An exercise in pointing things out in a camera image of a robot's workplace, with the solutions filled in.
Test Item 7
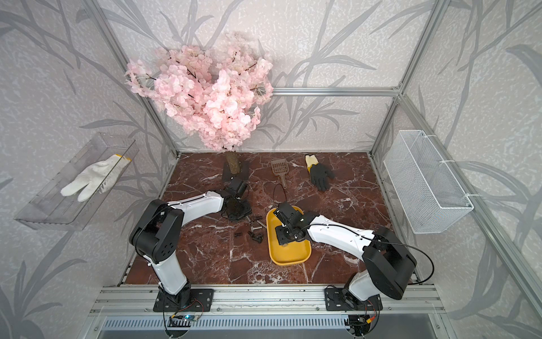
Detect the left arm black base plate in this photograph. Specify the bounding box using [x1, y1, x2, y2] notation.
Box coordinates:
[152, 288, 214, 313]

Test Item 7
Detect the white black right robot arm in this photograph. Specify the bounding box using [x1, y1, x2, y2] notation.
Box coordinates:
[272, 202, 417, 302]

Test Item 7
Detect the pink artificial blossom tree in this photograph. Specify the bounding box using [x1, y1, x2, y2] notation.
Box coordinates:
[125, 35, 274, 178]

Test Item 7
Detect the white cotton glove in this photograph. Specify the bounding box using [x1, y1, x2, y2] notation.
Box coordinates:
[60, 154, 131, 203]

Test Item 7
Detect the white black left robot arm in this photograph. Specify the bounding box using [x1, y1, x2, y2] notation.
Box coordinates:
[129, 178, 251, 296]

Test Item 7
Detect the brown plastic slotted scoop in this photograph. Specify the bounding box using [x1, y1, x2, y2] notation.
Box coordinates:
[270, 159, 289, 189]

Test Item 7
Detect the left controller circuit board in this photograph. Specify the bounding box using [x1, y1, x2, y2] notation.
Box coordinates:
[167, 313, 203, 329]

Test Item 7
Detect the black yellow work glove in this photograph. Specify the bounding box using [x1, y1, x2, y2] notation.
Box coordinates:
[305, 155, 335, 192]

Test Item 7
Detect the clear acrylic wall shelf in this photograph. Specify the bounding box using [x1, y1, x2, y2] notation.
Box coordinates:
[15, 133, 139, 231]

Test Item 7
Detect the aluminium front rail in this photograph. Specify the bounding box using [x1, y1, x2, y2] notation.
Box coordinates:
[89, 285, 445, 316]

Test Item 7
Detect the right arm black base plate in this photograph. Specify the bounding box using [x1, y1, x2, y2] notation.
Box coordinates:
[324, 285, 383, 312]

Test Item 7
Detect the yellow plastic storage tray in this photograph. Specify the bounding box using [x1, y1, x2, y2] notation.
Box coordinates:
[265, 208, 312, 266]

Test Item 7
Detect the white wire mesh basket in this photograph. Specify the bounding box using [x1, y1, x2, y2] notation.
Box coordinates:
[384, 130, 474, 234]

